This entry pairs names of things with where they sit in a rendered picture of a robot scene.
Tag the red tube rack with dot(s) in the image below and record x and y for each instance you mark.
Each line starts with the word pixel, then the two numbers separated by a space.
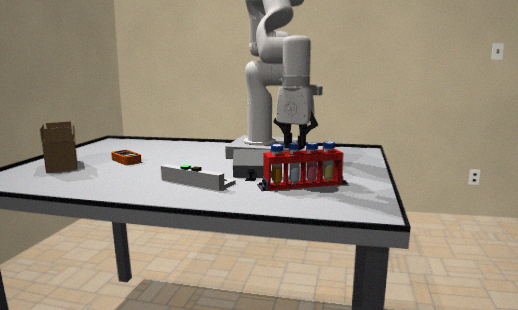
pixel 303 157

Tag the brown cardboard box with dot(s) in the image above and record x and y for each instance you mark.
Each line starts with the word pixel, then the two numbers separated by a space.
pixel 59 151

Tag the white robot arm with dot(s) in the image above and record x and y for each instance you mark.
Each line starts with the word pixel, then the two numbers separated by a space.
pixel 283 55

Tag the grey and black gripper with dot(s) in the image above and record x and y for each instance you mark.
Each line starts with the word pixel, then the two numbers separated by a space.
pixel 295 105

